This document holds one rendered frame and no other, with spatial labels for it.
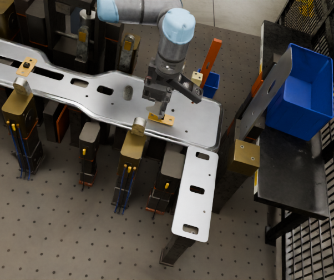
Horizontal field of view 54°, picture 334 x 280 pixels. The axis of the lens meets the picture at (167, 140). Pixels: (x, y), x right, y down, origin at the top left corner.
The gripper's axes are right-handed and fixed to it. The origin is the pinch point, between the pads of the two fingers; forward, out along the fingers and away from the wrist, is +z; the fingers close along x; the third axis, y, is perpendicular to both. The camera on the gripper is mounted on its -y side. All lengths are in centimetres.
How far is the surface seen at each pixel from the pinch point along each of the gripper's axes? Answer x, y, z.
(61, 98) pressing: 3.2, 31.7, 2.2
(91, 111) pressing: 4.9, 21.6, 2.1
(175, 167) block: 15.0, -8.0, 4.4
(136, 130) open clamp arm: 12.7, 5.8, -5.4
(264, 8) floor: -269, -75, 104
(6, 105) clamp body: 15.0, 42.5, -2.8
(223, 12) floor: -238, -32, 103
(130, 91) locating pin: -4.0, 11.7, -1.7
